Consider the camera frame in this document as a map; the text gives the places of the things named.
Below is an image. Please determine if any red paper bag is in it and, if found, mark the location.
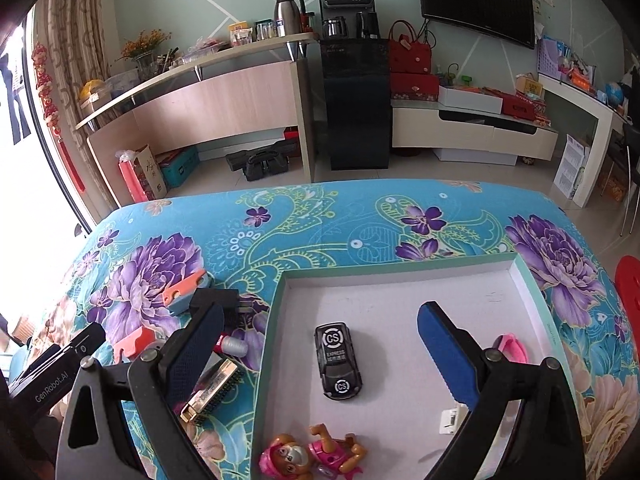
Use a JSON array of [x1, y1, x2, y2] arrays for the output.
[[118, 145, 167, 203]]

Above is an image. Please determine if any white tray green rim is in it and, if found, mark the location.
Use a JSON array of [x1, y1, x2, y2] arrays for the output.
[[250, 252, 566, 479]]

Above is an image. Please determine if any pink puppy toy figure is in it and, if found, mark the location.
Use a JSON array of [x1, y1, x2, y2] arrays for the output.
[[258, 424, 369, 479]]

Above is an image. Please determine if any steel thermos jug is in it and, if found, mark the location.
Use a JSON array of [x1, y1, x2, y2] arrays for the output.
[[273, 0, 306, 37]]

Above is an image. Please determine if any black toy car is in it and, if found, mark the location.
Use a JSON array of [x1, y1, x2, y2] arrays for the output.
[[314, 322, 363, 401]]

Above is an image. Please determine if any white flat box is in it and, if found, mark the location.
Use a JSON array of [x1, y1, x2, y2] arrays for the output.
[[438, 86, 502, 114]]

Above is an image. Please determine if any black water dispenser cabinet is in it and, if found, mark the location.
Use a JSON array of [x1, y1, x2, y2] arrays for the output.
[[319, 0, 392, 171]]

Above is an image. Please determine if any curved wooden counter desk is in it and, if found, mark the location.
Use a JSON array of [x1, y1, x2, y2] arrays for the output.
[[75, 32, 319, 207]]

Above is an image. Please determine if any red round stool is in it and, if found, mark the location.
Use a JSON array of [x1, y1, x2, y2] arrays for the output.
[[614, 255, 640, 339]]

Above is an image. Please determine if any white side desk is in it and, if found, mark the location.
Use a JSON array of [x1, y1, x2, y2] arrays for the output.
[[537, 74, 627, 208]]

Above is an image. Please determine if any gold harmonica box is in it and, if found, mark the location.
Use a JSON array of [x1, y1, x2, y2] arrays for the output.
[[179, 352, 242, 424]]

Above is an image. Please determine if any yellow flower vase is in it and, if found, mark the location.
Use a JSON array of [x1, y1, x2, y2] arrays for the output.
[[120, 29, 171, 81]]

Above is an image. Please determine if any floral blue table cloth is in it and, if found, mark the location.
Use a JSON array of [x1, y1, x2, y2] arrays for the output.
[[8, 179, 640, 480]]

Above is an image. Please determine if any orange blue foam block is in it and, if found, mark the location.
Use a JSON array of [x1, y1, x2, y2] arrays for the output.
[[162, 269, 212, 315], [113, 326, 156, 364]]

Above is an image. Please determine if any white TV stand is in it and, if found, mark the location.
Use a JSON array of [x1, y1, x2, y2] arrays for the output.
[[392, 100, 558, 165]]

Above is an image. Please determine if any red glue bottle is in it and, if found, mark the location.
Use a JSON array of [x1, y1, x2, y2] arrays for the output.
[[214, 334, 248, 359]]

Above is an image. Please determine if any red gift bag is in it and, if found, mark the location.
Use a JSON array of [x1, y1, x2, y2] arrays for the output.
[[388, 20, 433, 75]]

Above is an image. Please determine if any red hanging ornament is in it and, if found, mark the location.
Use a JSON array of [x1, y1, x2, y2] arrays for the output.
[[32, 42, 86, 193]]

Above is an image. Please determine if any teal storage box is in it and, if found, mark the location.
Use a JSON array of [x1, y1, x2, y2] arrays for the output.
[[156, 145, 200, 188]]

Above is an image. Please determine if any white charger plug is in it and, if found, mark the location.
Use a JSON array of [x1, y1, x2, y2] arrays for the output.
[[438, 404, 469, 434]]

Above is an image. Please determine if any beige curtain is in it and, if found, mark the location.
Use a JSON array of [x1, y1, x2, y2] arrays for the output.
[[38, 0, 116, 217]]

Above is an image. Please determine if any red gift box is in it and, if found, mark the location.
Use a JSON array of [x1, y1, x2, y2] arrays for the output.
[[390, 73, 439, 102]]

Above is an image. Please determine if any pink ring toy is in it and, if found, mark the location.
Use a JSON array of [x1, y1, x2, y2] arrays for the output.
[[492, 334, 529, 364]]

